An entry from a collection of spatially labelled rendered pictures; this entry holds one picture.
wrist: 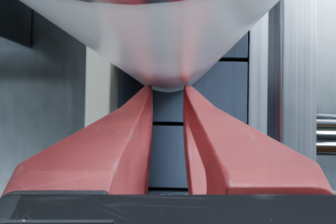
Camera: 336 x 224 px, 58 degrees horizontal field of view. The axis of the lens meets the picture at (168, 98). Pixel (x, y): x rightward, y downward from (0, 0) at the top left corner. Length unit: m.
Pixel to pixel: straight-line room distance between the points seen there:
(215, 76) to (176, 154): 0.05
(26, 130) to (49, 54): 0.06
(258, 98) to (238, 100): 0.01
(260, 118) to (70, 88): 0.14
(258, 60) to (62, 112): 0.15
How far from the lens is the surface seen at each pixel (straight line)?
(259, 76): 0.19
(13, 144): 0.26
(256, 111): 0.19
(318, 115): 0.22
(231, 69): 0.18
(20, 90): 0.26
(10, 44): 0.24
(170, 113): 0.18
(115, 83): 0.16
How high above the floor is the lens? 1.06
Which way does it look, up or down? 88 degrees down
